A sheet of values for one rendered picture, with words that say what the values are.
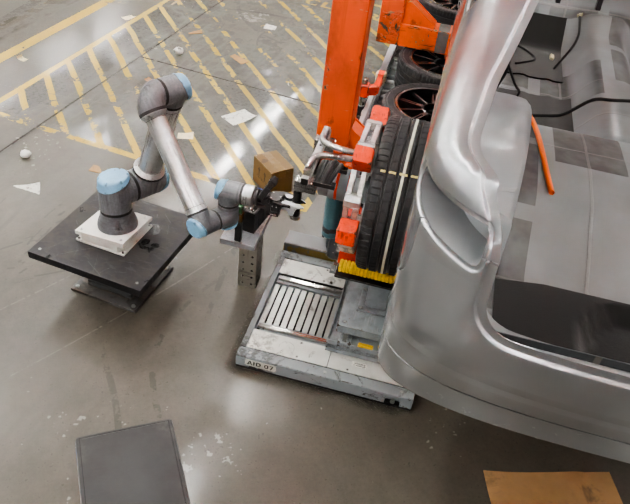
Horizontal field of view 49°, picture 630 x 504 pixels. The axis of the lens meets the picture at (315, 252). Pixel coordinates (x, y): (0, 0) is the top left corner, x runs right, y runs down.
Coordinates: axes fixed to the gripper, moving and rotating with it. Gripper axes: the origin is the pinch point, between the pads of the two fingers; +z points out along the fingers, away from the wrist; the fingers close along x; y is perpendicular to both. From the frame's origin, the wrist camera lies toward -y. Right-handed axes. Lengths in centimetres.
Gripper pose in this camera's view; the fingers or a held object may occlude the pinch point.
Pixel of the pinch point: (301, 203)
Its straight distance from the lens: 288.3
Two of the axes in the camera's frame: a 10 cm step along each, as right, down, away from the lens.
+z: 9.7, 2.3, -1.2
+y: -1.0, 7.6, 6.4
